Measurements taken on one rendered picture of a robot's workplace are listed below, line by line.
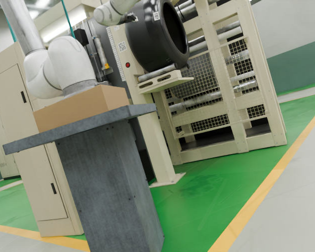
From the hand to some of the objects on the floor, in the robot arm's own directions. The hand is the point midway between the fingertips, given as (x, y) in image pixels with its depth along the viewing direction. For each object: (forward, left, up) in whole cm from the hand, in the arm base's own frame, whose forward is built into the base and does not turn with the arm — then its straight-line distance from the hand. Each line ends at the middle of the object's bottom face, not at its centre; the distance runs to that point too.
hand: (134, 18), depth 172 cm
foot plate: (+46, +28, -123) cm, 135 cm away
